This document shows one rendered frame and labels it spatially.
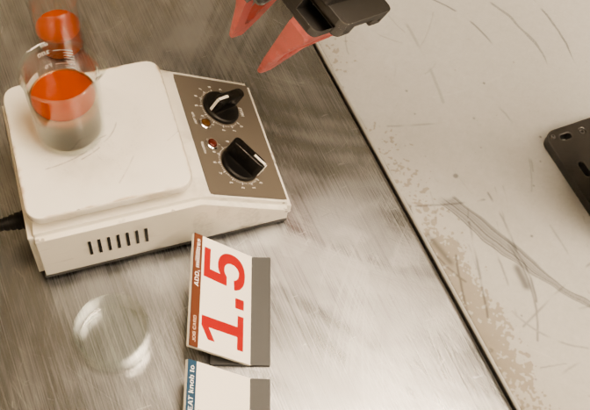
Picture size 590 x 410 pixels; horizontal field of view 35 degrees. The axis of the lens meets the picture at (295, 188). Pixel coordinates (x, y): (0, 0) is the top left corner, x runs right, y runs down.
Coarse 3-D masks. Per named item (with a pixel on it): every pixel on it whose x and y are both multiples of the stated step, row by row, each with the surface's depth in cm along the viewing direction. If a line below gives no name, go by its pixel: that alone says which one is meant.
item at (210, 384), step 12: (204, 372) 66; (216, 372) 67; (204, 384) 65; (216, 384) 66; (228, 384) 67; (240, 384) 68; (204, 396) 65; (216, 396) 66; (228, 396) 67; (240, 396) 67; (204, 408) 65; (216, 408) 65; (228, 408) 66; (240, 408) 67
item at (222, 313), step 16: (208, 256) 71; (224, 256) 72; (240, 256) 73; (208, 272) 70; (224, 272) 71; (240, 272) 72; (208, 288) 69; (224, 288) 70; (240, 288) 72; (208, 304) 69; (224, 304) 70; (240, 304) 71; (208, 320) 68; (224, 320) 69; (240, 320) 70; (208, 336) 67; (224, 336) 68; (240, 336) 70; (224, 352) 68; (240, 352) 69
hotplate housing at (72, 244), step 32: (192, 160) 71; (192, 192) 69; (0, 224) 70; (32, 224) 67; (64, 224) 67; (96, 224) 68; (128, 224) 68; (160, 224) 70; (192, 224) 71; (224, 224) 73; (256, 224) 74; (64, 256) 69; (96, 256) 71; (128, 256) 73
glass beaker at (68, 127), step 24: (48, 48) 65; (72, 48) 65; (24, 72) 63; (96, 72) 64; (96, 96) 64; (48, 120) 64; (72, 120) 64; (96, 120) 66; (48, 144) 67; (72, 144) 66; (96, 144) 68
